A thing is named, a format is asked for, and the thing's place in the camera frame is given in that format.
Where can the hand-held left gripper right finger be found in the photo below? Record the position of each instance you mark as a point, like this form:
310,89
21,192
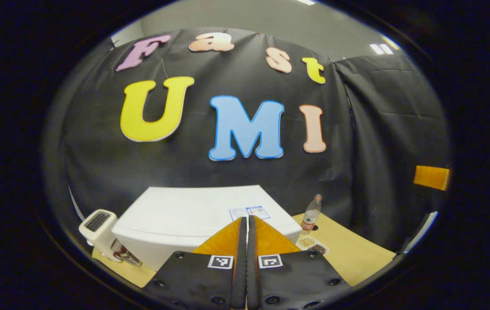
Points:
252,275

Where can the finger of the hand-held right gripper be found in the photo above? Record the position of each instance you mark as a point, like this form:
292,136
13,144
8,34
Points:
432,177

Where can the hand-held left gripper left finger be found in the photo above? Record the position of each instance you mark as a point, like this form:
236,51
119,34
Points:
240,275

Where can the white microwave oven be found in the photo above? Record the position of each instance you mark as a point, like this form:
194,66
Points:
184,215

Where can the small white dish of beans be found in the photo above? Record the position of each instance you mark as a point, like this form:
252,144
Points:
313,246

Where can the clear plastic water bottle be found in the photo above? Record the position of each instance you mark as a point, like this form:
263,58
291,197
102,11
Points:
311,215

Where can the small clear container brown contents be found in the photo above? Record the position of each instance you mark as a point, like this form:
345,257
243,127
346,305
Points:
126,254

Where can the small ceiling light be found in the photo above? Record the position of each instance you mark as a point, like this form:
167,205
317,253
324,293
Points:
381,48

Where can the white toaster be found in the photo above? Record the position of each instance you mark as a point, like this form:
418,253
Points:
98,228

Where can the black backdrop cloth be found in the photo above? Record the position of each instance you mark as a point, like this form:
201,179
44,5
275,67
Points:
210,73

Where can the long ceiling light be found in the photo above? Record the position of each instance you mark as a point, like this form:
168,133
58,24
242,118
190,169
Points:
306,1

